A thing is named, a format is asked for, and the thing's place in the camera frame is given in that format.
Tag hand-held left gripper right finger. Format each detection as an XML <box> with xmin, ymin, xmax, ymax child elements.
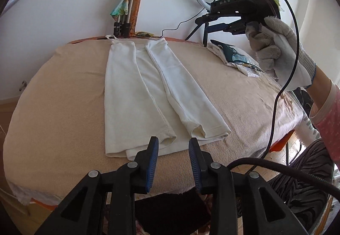
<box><xmin>188</xmin><ymin>137</ymin><xmax>309</xmax><ymax>235</ymax></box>

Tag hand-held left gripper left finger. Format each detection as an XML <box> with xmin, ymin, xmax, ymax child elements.
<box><xmin>34</xmin><ymin>136</ymin><xmax>160</xmax><ymax>235</ymax></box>

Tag folded printed clothes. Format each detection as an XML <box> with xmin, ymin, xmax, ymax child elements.
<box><xmin>207</xmin><ymin>40</ymin><xmax>265</xmax><ymax>78</ymax></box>

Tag beige blanket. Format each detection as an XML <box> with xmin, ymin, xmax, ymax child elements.
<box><xmin>2</xmin><ymin>37</ymin><xmax>304</xmax><ymax>205</ymax></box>

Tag thin black cable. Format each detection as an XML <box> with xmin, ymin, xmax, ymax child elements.
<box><xmin>246</xmin><ymin>0</ymin><xmax>301</xmax><ymax>174</ymax></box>

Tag dark cloth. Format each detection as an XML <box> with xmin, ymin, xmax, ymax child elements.
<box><xmin>133</xmin><ymin>188</ymin><xmax>211</xmax><ymax>235</ymax></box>

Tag white shirt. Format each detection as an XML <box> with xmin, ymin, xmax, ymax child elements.
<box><xmin>104</xmin><ymin>36</ymin><xmax>232</xmax><ymax>161</ymax></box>

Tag person's right forearm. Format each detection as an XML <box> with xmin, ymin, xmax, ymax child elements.
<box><xmin>303</xmin><ymin>65</ymin><xmax>340</xmax><ymax>172</ymax></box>

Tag silver tripod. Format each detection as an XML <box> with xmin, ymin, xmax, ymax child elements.
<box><xmin>113</xmin><ymin>0</ymin><xmax>142</xmax><ymax>38</ymax></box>

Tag person's right hand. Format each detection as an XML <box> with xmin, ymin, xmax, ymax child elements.
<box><xmin>245</xmin><ymin>16</ymin><xmax>317</xmax><ymax>91</ymax></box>

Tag thick black cable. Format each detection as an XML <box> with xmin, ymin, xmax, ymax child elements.
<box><xmin>227</xmin><ymin>157</ymin><xmax>340</xmax><ymax>198</ymax></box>

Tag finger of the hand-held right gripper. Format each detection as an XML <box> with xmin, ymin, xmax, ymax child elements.
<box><xmin>195</xmin><ymin>11</ymin><xmax>241</xmax><ymax>25</ymax></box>
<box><xmin>203</xmin><ymin>18</ymin><xmax>249</xmax><ymax>47</ymax></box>

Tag ring light power cable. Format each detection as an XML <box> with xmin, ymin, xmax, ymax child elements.
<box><xmin>161</xmin><ymin>8</ymin><xmax>204</xmax><ymax>39</ymax></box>

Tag person's striped trouser legs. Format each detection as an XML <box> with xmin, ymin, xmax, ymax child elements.
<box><xmin>236</xmin><ymin>139</ymin><xmax>336</xmax><ymax>235</ymax></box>

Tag orange board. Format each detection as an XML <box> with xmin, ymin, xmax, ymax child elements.
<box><xmin>131</xmin><ymin>0</ymin><xmax>144</xmax><ymax>37</ymax></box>

